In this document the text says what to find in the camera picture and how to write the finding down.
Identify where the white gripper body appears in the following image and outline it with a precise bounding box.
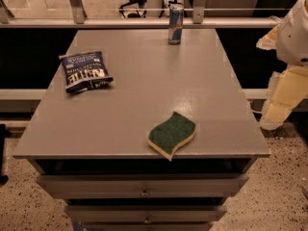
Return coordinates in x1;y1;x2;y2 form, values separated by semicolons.
276;0;308;66

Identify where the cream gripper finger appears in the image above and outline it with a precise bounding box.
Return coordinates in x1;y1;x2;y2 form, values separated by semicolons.
259;65;308;130
256;26;279;50

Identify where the blue chip bag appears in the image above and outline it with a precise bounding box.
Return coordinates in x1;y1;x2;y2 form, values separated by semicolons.
60;51;114;93

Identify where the redbull can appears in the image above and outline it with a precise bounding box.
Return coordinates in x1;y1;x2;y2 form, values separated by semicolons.
168;3;184;45

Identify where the green yellow sponge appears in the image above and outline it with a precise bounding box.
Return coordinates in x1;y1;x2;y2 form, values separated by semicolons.
148;112;195;161

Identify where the top grey drawer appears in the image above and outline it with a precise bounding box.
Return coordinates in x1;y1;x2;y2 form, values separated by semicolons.
38;173;248;199

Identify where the grey drawer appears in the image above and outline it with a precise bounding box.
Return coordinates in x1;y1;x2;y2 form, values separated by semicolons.
65;205;226;224
38;173;248;199

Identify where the black office chair base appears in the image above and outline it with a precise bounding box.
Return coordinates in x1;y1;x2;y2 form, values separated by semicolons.
118;0;147;18

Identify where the lower grey drawer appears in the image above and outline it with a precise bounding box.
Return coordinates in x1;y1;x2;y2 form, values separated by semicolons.
65;205;226;224

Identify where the black stand at left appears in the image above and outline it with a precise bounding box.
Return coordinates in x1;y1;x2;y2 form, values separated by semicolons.
0;124;11;186

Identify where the metal window rail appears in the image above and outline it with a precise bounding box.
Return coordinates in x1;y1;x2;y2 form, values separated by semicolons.
0;0;279;29

